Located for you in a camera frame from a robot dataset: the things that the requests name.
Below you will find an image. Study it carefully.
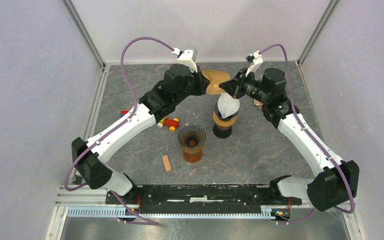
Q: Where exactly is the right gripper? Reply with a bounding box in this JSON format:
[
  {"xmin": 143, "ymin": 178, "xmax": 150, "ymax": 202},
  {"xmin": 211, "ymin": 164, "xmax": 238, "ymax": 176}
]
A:
[{"xmin": 218, "ymin": 68, "xmax": 270, "ymax": 105}]

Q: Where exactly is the brown paper coffee filter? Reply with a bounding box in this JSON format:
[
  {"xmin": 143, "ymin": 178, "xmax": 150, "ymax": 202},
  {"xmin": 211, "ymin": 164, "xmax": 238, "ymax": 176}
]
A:
[{"xmin": 202, "ymin": 69, "xmax": 231, "ymax": 95}]

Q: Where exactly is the blue ribbed plastic dripper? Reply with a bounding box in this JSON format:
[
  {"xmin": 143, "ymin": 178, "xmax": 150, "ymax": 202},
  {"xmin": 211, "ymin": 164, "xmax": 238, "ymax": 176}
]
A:
[{"xmin": 214, "ymin": 104, "xmax": 239, "ymax": 122}]

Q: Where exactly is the light wooden ring holder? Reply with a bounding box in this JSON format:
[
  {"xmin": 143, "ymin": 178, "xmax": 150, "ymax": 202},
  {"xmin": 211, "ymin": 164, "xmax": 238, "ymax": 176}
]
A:
[{"xmin": 212, "ymin": 111, "xmax": 237, "ymax": 128}]

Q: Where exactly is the clear smoky ribbed dripper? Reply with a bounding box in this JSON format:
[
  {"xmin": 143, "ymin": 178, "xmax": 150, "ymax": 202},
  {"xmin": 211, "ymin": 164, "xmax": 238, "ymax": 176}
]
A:
[{"xmin": 177, "ymin": 122, "xmax": 207, "ymax": 149}]

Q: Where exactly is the orange glass carafe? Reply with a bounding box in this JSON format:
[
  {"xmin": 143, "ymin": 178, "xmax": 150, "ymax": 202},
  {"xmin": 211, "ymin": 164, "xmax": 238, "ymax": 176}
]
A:
[{"xmin": 183, "ymin": 151, "xmax": 203, "ymax": 163}]

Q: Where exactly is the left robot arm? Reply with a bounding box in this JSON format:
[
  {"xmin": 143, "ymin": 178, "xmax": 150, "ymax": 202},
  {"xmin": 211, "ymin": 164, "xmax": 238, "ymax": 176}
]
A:
[{"xmin": 71, "ymin": 64, "xmax": 210, "ymax": 204}]

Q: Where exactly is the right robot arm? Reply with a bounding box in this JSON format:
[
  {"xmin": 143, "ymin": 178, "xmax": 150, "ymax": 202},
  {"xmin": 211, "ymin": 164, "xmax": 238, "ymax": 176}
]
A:
[{"xmin": 219, "ymin": 68, "xmax": 360, "ymax": 213}]

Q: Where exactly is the orange black coffee filter box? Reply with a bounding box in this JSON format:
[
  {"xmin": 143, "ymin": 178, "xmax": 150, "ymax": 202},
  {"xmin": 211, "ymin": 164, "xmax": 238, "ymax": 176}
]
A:
[{"xmin": 253, "ymin": 99, "xmax": 263, "ymax": 109}]

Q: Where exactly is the colourful toy brick car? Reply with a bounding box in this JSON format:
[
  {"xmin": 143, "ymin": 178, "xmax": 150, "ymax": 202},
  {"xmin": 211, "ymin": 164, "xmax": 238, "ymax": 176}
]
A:
[{"xmin": 157, "ymin": 117, "xmax": 180, "ymax": 132}]

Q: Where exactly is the blue red toy brick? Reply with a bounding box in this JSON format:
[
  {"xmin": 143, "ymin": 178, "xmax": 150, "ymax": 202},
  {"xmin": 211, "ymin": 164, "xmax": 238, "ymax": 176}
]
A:
[{"xmin": 120, "ymin": 110, "xmax": 129, "ymax": 117}]

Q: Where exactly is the small wooden block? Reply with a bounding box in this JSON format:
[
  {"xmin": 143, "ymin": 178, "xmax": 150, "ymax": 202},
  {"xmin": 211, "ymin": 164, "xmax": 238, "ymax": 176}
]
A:
[{"xmin": 162, "ymin": 155, "xmax": 172, "ymax": 172}]

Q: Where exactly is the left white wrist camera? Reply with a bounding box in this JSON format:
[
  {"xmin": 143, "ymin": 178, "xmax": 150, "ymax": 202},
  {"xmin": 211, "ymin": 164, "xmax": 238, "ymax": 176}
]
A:
[{"xmin": 172, "ymin": 47, "xmax": 198, "ymax": 73}]

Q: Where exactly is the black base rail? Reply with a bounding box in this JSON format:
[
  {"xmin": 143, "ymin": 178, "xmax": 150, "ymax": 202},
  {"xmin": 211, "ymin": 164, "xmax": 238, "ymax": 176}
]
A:
[{"xmin": 121, "ymin": 184, "xmax": 302, "ymax": 214}]

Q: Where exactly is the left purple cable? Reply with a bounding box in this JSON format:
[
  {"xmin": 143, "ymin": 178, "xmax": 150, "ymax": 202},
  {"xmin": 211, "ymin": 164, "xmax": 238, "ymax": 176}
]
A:
[{"xmin": 63, "ymin": 36, "xmax": 180, "ymax": 193}]

